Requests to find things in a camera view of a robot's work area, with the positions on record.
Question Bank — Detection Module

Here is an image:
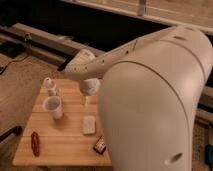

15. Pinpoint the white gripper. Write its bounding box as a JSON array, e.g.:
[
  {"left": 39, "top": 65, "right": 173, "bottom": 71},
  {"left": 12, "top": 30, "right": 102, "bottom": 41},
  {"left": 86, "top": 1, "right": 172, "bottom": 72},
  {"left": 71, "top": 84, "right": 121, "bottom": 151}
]
[{"left": 79, "top": 78, "right": 100, "bottom": 106}]

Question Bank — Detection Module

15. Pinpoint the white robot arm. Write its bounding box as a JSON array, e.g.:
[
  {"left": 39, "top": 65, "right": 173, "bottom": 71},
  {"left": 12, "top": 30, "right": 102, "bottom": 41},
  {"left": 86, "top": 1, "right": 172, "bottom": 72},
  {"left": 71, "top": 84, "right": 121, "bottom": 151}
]
[{"left": 65, "top": 26, "right": 213, "bottom": 171}]

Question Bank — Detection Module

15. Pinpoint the white plastic cup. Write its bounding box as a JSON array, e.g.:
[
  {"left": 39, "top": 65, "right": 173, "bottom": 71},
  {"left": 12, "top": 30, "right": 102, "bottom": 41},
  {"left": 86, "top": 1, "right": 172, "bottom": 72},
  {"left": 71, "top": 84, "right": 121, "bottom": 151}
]
[{"left": 43, "top": 96, "right": 63, "bottom": 119}]

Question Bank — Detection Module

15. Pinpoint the small white bottle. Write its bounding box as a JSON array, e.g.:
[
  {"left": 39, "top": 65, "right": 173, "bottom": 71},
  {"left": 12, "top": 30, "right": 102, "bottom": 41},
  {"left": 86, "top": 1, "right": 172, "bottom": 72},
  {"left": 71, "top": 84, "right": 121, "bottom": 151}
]
[{"left": 44, "top": 77, "right": 59, "bottom": 96}]

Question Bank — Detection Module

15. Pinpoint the wooden table board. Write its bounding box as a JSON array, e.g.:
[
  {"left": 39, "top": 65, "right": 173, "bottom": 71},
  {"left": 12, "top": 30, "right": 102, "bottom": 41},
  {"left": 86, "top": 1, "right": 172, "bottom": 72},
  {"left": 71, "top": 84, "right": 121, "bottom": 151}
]
[{"left": 13, "top": 79, "right": 111, "bottom": 166}]

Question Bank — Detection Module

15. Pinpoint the dark chocolate bar box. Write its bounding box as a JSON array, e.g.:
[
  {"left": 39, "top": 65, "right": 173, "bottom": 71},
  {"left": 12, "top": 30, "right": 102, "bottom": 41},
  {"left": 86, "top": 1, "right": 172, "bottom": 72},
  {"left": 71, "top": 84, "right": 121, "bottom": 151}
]
[{"left": 93, "top": 137, "right": 106, "bottom": 155}]

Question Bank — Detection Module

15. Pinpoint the red sausage toy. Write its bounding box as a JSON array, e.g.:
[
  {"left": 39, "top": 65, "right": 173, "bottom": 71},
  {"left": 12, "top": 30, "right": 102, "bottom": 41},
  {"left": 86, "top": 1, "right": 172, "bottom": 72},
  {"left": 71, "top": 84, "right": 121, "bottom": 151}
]
[{"left": 31, "top": 132, "right": 40, "bottom": 157}]

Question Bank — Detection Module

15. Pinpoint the blue object at right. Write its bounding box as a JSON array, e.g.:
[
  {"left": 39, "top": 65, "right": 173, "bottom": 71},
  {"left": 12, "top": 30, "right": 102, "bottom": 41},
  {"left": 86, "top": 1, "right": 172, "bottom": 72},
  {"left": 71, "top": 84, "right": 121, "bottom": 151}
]
[{"left": 205, "top": 144, "right": 213, "bottom": 167}]

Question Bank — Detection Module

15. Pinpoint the long grey metal rail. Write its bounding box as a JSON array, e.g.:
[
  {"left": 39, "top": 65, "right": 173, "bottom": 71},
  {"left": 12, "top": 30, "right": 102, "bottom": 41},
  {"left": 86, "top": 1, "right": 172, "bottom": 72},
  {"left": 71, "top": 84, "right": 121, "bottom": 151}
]
[{"left": 0, "top": 22, "right": 106, "bottom": 68}]

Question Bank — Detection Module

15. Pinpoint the black handle at left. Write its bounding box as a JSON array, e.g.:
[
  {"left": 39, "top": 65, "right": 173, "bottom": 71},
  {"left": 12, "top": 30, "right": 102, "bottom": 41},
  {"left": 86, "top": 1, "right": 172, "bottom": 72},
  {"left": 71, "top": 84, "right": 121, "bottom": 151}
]
[{"left": 0, "top": 126, "right": 22, "bottom": 142}]

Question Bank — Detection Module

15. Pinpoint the black cable on floor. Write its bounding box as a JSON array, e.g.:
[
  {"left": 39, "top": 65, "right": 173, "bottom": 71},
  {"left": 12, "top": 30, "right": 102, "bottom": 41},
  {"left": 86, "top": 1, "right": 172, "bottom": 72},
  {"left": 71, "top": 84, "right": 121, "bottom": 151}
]
[{"left": 0, "top": 53, "right": 31, "bottom": 75}]

